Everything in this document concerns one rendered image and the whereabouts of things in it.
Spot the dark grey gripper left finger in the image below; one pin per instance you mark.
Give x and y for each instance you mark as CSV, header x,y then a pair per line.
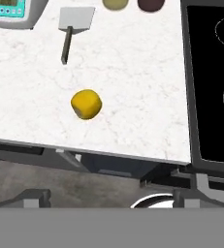
x,y
36,197

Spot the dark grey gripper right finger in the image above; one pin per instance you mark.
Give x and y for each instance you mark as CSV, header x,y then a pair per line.
x,y
178,198

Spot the yellow lemon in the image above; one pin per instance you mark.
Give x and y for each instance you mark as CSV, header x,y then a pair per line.
x,y
86,104

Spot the dark purple eggplant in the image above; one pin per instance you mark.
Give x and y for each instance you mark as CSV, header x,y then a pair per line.
x,y
151,5

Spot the white and black round thing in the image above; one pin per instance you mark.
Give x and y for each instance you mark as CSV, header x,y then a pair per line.
x,y
153,201

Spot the grey oven front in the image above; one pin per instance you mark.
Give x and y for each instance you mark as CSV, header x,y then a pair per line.
x,y
213,185

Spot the dark grey cupboard front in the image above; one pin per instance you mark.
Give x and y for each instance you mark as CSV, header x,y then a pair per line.
x,y
26,154

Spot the white kitchen scale teal panel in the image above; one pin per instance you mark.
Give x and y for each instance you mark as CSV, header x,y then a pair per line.
x,y
18,14

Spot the olive green round vegetable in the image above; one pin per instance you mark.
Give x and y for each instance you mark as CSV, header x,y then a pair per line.
x,y
115,4

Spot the black hob with grey frame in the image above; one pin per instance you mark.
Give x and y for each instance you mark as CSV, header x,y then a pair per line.
x,y
210,84

